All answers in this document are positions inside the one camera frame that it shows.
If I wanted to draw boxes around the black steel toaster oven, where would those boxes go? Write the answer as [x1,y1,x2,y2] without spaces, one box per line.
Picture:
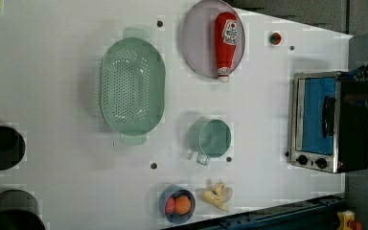
[289,71,368,173]

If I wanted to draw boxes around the green perforated colander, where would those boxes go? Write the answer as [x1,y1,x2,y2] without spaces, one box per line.
[100,28,166,146]

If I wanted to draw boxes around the blue small bowl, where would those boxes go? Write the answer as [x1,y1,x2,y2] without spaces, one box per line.
[159,185,196,224]

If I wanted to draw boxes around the grey round plate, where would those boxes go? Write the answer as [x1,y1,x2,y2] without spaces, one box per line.
[181,0,245,79]

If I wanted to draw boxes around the peeled toy banana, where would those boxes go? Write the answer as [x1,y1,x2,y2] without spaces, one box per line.
[202,182,233,212]

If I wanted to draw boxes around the orange toy fruit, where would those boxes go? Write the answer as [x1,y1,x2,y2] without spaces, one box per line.
[174,195,192,215]

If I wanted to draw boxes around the pink toy fruit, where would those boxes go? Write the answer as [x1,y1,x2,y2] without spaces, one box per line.
[165,195,175,215]

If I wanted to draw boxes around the red ketchup bottle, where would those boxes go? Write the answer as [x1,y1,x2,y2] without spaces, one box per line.
[215,11,238,82]

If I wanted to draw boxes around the red toy strawberry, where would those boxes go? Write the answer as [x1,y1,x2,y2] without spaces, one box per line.
[268,33,282,45]

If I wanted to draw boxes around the black round base upper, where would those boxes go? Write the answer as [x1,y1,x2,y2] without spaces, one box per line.
[0,126,26,171]

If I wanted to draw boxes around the black round base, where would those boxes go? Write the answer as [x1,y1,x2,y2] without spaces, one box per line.
[0,126,26,171]
[0,189,46,230]

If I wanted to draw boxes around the yellow red emergency button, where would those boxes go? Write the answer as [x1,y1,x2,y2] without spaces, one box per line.
[337,210,363,230]

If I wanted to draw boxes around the black round base lower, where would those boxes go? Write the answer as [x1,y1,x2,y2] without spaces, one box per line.
[0,189,46,230]

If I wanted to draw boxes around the blue metal frame rail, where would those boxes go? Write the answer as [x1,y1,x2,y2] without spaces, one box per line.
[164,195,347,230]

